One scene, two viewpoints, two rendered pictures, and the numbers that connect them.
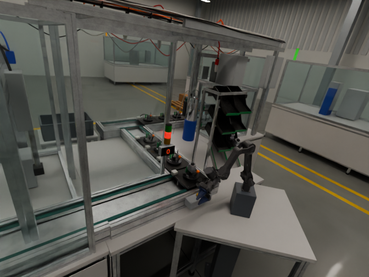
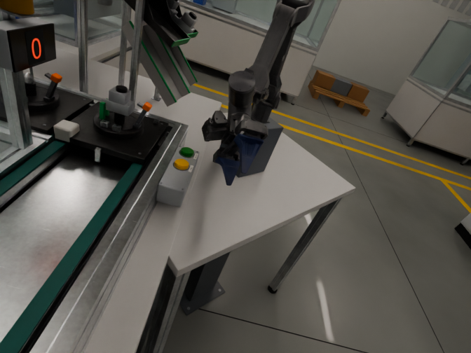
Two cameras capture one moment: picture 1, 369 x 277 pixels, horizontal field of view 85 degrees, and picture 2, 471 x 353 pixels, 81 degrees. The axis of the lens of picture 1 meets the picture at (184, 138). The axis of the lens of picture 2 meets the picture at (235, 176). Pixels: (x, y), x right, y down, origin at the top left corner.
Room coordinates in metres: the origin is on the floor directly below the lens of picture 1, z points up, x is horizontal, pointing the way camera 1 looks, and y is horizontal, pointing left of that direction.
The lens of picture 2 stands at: (0.72, 0.29, 1.42)
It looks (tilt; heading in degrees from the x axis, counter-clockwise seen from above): 34 degrees down; 302
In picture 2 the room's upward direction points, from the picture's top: 21 degrees clockwise
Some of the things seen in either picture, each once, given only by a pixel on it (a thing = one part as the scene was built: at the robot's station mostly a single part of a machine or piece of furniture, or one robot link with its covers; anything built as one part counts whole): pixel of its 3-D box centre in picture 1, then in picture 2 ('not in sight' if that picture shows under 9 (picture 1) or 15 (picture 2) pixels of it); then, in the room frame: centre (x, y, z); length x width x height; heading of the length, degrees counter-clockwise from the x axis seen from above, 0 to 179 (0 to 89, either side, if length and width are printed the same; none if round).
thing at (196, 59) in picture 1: (193, 81); not in sight; (2.76, -0.02, 1.56); 0.09 x 0.04 x 1.39; 130
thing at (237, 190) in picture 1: (242, 199); (248, 142); (1.21, -0.49, 0.96); 0.14 x 0.14 x 0.20; 84
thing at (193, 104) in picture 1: (193, 105); not in sight; (2.41, -0.05, 1.32); 0.14 x 0.14 x 0.38
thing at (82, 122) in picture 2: (190, 177); (118, 129); (1.41, -0.09, 0.96); 0.24 x 0.24 x 0.02; 40
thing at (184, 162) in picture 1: (174, 158); (29, 86); (1.61, 0.07, 1.01); 0.24 x 0.24 x 0.13; 40
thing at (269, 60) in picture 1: (263, 98); not in sight; (2.94, -1.06, 1.42); 0.30 x 0.09 x 1.13; 130
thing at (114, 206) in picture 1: (157, 190); (48, 204); (1.24, 0.15, 0.91); 0.84 x 0.28 x 0.10; 130
